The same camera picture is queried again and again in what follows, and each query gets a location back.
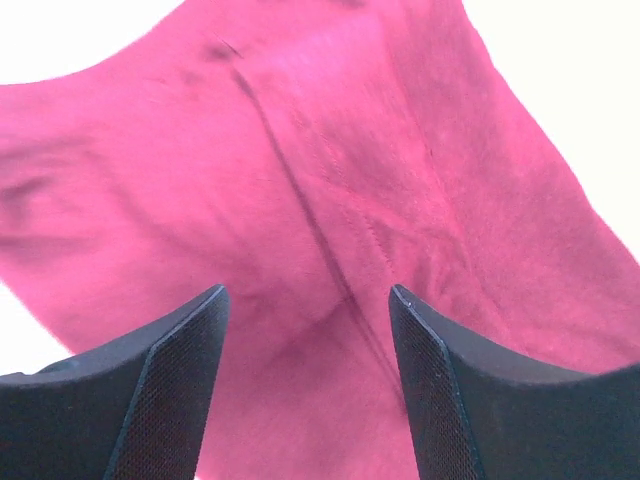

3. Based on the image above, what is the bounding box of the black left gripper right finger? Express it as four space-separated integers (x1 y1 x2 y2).
389 285 639 479

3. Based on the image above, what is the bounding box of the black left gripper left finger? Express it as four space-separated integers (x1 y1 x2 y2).
1 285 230 480

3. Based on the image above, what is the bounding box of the maroon t shirt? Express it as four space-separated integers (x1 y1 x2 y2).
1 1 639 479

